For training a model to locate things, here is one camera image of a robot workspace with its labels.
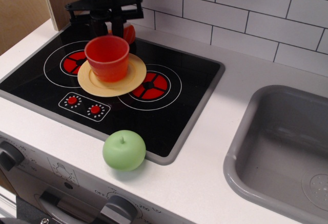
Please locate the red plastic cup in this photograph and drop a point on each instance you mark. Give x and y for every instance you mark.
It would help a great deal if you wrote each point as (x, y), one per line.
(108, 57)

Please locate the yellow plastic plate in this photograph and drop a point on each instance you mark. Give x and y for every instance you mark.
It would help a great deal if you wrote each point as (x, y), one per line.
(135, 76)

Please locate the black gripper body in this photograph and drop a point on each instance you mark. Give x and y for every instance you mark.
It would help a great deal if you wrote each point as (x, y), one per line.
(106, 10)

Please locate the grey middle oven knob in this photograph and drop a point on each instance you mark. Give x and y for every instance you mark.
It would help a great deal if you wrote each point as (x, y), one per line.
(119, 210)

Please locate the grey left oven knob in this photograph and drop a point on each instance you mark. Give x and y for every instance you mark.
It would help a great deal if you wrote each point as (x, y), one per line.
(10, 156)

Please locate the green toy apple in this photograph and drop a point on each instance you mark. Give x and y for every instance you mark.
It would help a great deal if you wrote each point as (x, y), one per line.
(124, 150)

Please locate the grey oven door handle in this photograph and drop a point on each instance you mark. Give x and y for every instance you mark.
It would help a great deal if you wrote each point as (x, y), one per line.
(68, 209)

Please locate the grey toy sink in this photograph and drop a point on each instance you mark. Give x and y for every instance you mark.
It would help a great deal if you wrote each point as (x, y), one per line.
(278, 157)

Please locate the grey oven knob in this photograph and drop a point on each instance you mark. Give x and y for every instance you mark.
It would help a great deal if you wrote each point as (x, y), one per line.
(119, 210)
(10, 156)

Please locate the salmon sushi toy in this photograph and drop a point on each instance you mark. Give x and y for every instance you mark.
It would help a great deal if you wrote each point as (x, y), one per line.
(128, 34)

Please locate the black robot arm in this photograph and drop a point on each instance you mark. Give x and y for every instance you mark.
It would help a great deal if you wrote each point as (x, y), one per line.
(96, 13)

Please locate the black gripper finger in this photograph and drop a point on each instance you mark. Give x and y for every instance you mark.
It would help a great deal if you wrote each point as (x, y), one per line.
(98, 28)
(117, 26)

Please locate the black toy stovetop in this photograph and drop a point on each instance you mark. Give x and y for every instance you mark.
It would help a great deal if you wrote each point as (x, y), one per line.
(162, 110)

